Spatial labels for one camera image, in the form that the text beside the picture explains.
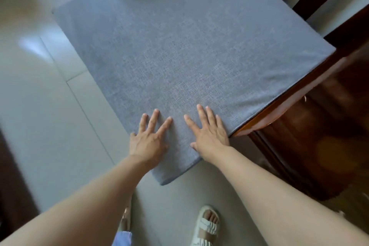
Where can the person's right forearm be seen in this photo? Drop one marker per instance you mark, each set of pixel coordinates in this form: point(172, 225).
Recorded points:
point(288, 202)

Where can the person's left forearm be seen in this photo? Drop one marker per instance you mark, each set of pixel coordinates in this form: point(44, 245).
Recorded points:
point(72, 214)

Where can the person's left hand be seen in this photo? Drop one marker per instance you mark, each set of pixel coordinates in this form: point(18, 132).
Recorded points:
point(147, 146)

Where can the dark wooden sofa with console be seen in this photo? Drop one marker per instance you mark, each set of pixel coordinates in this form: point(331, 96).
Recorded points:
point(317, 139)

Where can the grey cushion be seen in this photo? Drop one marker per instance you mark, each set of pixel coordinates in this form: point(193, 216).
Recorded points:
point(187, 52)

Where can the light purple trouser leg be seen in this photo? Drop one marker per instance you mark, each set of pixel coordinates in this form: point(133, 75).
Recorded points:
point(123, 239)

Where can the person's right hand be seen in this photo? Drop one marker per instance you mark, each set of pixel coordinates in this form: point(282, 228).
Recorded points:
point(210, 139)

